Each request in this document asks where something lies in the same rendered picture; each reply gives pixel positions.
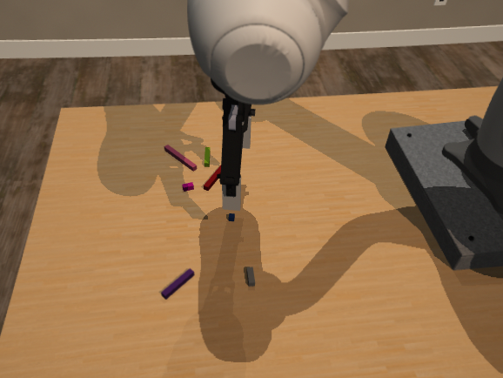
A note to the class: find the small magenta block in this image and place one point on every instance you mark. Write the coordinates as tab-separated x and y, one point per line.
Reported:
188	186

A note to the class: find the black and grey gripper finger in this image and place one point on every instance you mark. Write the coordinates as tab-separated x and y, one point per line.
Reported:
247	134
232	144

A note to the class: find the purple rod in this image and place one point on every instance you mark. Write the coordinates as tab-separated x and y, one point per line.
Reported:
175	285

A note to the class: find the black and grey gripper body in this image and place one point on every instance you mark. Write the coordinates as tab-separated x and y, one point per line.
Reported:
231	101

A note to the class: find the pink rod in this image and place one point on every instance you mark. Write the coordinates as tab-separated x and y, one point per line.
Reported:
180	157

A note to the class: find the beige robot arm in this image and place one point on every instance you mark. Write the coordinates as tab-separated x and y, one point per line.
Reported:
261	51

